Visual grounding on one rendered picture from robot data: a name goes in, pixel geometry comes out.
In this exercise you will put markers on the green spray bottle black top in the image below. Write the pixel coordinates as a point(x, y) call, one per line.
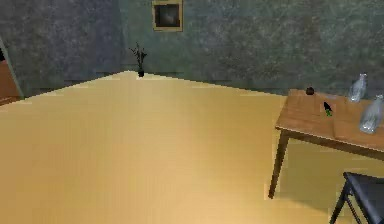
point(327, 108)

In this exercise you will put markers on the clear glass bottle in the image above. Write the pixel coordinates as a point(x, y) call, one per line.
point(371, 115)
point(357, 88)

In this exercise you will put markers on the dark potted house plant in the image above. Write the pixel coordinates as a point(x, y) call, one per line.
point(140, 59)

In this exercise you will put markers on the brown wooden table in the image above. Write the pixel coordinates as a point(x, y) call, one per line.
point(310, 116)

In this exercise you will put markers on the small dark round object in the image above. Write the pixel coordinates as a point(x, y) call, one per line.
point(310, 90)

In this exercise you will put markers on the black chair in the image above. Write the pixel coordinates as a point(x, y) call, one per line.
point(366, 191)

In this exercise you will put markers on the gold framed wall picture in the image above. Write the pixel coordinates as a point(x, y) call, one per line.
point(167, 15)

